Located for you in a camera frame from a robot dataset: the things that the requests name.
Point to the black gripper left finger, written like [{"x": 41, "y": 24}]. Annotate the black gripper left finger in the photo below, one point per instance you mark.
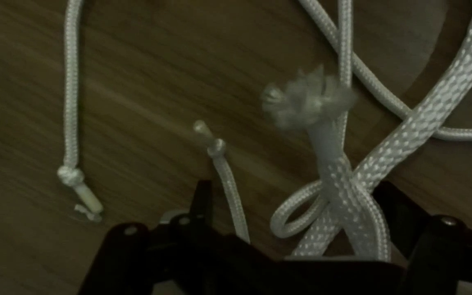
[{"x": 201, "y": 201}]

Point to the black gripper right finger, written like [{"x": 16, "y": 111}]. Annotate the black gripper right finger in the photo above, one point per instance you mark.
[{"x": 408, "y": 223}]

